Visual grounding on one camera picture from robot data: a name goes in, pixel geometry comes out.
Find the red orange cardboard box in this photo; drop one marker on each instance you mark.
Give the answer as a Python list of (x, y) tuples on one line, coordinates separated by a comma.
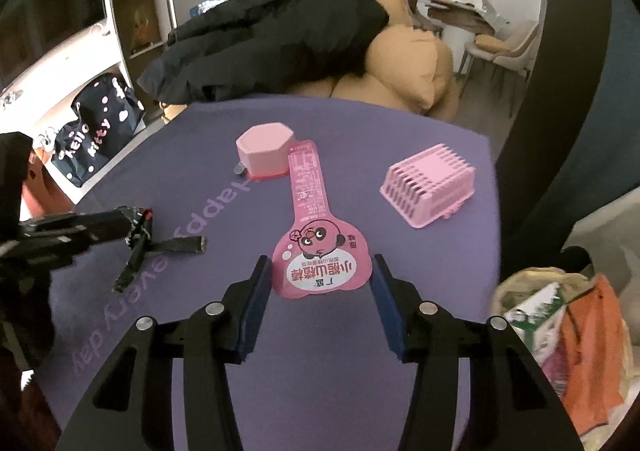
[(595, 346)]

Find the black jacket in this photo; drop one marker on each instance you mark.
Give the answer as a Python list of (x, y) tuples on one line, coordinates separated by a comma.
[(260, 31)]

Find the pink slotted basket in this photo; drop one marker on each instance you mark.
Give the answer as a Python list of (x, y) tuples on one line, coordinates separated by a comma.
[(425, 176)]

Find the beige chair with cushion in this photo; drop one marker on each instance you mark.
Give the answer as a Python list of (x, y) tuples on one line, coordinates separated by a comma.
[(520, 41)]

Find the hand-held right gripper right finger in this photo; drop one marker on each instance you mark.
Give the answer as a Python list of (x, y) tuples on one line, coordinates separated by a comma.
[(387, 311)]

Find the orange bag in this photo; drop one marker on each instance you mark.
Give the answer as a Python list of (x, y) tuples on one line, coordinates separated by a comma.
[(47, 181)]

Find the white curved cabinet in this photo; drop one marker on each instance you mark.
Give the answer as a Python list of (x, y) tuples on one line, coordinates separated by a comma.
[(60, 76)]

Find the trash bin with beige bag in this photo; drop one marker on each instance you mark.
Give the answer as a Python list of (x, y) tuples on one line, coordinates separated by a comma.
[(510, 293)]

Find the green white carton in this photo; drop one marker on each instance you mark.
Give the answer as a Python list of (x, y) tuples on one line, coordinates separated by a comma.
[(535, 326)]

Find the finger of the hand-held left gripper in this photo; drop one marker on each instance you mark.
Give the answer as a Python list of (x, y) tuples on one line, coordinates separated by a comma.
[(60, 251), (90, 223)]

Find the mesh food cover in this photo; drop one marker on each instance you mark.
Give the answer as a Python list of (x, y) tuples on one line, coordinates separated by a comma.
[(475, 6)]

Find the purple tablecloth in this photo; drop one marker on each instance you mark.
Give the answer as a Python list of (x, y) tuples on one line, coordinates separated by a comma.
[(200, 211)]

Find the blue partition screen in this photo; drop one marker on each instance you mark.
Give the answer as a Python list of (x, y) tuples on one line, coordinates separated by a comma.
[(565, 106)]

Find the pink hexagonal box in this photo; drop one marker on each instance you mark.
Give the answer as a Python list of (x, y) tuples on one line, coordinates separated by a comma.
[(265, 146)]

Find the dark printed bag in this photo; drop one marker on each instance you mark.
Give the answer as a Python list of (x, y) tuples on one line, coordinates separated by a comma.
[(95, 131)]

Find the tan sofa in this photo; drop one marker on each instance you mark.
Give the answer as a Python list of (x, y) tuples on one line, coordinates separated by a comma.
[(400, 61)]

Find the dining table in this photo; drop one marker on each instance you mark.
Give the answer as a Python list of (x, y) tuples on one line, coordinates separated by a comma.
[(450, 16)]

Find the black television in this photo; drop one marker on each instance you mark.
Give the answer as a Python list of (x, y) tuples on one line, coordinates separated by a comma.
[(65, 16)]

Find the pink lollipop shaped wrapper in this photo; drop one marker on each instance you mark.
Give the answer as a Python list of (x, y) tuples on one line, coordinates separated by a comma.
[(310, 201)]

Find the white shelf unit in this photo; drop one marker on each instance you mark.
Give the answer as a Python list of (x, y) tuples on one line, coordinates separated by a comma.
[(135, 6)]

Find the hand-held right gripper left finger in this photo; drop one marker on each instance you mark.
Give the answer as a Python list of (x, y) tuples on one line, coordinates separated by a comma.
[(255, 311)]

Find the teal patterned cloth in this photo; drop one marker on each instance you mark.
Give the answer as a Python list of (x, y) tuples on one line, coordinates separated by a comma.
[(207, 7)]

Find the black torn wrapper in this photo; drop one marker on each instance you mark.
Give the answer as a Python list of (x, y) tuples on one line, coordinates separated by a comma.
[(170, 246)]

